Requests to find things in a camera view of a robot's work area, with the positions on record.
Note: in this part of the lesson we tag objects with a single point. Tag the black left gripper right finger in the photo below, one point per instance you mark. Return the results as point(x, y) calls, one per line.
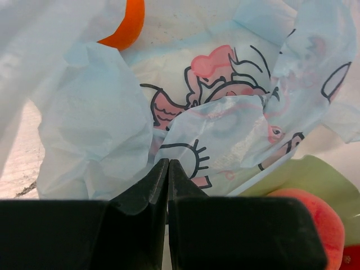
point(216, 232)

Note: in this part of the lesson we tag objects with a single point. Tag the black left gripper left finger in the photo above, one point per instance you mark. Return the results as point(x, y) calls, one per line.
point(126, 232)

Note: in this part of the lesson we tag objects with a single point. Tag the orange fake fruit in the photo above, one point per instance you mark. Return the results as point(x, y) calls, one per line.
point(327, 222)

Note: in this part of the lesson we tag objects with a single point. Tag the blue printed plastic bag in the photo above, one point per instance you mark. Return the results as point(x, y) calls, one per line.
point(228, 88)

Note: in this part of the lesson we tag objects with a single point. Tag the red fake apple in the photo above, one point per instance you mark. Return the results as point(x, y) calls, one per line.
point(351, 258)

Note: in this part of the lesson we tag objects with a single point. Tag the green scalloped glass bowl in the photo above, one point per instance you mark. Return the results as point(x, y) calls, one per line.
point(319, 178)

